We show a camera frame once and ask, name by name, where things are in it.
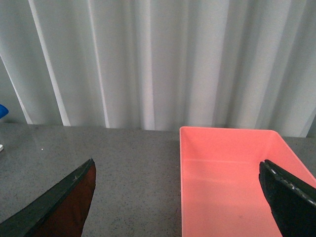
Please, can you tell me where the white pleated curtain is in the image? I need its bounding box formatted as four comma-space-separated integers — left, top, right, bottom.
0, 0, 316, 137

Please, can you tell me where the blue microfiber cloth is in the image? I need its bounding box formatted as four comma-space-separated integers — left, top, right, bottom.
0, 104, 9, 119

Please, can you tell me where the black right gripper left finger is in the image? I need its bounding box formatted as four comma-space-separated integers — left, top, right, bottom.
0, 159, 96, 237

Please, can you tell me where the pink plastic bin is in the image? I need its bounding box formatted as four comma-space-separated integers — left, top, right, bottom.
180, 126, 316, 237

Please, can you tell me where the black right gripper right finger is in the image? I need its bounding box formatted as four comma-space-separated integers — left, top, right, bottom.
259, 159, 316, 237

